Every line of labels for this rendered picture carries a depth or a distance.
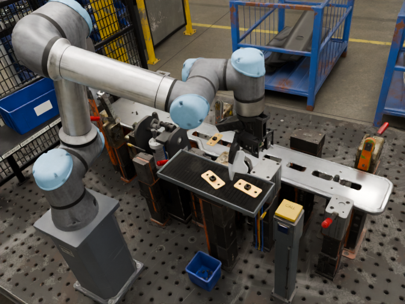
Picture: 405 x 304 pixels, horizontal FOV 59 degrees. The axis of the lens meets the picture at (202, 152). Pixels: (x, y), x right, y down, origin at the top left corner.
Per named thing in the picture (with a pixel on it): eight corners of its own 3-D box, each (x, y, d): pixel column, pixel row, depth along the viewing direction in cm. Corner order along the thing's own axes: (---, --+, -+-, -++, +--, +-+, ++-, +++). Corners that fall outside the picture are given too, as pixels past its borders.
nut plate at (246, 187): (262, 190, 110) (262, 187, 109) (255, 198, 108) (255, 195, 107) (240, 179, 115) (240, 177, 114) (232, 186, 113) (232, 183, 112)
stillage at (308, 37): (279, 46, 444) (281, -38, 384) (346, 55, 408) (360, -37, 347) (235, 95, 370) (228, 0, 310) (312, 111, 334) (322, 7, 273)
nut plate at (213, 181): (225, 184, 114) (225, 181, 113) (216, 190, 113) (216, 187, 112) (210, 170, 120) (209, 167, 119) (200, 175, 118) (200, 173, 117)
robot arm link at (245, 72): (231, 45, 86) (267, 45, 83) (234, 85, 93) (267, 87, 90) (224, 60, 80) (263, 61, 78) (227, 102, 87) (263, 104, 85)
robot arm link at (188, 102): (-19, 27, 74) (209, 101, 71) (15, 8, 81) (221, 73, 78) (-7, 75, 82) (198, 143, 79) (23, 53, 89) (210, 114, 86)
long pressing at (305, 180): (397, 177, 130) (398, 174, 129) (380, 221, 117) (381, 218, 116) (125, 95, 199) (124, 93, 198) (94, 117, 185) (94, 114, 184)
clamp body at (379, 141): (373, 199, 161) (390, 135, 137) (363, 222, 152) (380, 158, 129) (349, 191, 166) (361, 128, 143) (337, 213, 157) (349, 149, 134)
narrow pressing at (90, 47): (110, 96, 198) (91, 35, 176) (95, 106, 191) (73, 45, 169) (109, 95, 198) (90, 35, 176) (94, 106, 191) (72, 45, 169)
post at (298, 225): (298, 288, 133) (306, 209, 105) (289, 304, 129) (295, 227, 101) (279, 278, 137) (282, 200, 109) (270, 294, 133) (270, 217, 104)
